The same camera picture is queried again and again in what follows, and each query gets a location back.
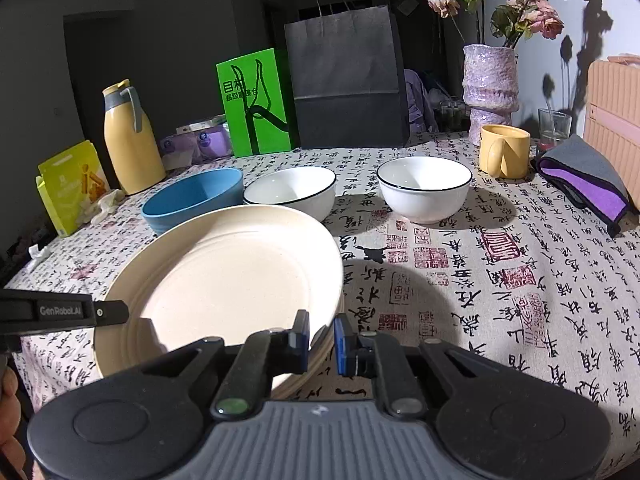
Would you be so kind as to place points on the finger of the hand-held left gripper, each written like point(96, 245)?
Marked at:
point(112, 312)

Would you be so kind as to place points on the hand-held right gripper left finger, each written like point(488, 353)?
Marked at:
point(300, 340)

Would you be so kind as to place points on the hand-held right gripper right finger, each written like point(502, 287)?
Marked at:
point(341, 345)

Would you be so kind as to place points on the blue bowl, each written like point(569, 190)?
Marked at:
point(195, 200)

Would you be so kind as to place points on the white bowl with dark rim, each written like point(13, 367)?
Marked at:
point(292, 192)
point(425, 190)

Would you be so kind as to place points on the person's left hand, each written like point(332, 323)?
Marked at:
point(10, 420)

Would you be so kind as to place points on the crumpled white tissue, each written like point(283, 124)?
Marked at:
point(39, 252)

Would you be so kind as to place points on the pair of white rubber gloves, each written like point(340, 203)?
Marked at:
point(107, 202)

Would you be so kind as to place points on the yellow-green cardboard box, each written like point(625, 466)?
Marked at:
point(70, 190)

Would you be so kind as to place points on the calligraphy printed tablecloth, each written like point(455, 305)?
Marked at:
point(450, 285)

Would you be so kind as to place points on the yellow thermos jug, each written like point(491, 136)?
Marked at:
point(132, 145)

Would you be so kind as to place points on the small white box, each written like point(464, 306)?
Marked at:
point(200, 124)

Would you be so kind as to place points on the green paper bag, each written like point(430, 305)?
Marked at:
point(252, 105)

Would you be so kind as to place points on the purple garment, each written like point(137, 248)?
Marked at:
point(416, 102)

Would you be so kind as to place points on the yellow mug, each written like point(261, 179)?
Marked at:
point(507, 152)

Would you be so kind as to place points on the black paper bag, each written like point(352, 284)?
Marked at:
point(345, 80)

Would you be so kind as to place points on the purple textured vase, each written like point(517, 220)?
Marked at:
point(490, 90)

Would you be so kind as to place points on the grey and purple cloth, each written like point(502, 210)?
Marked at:
point(585, 175)

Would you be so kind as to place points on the clear drinking glass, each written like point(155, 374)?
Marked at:
point(555, 127)

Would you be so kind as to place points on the pink suitcase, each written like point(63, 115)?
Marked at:
point(617, 120)

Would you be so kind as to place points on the dried pink flowers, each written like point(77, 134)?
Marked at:
point(530, 15)

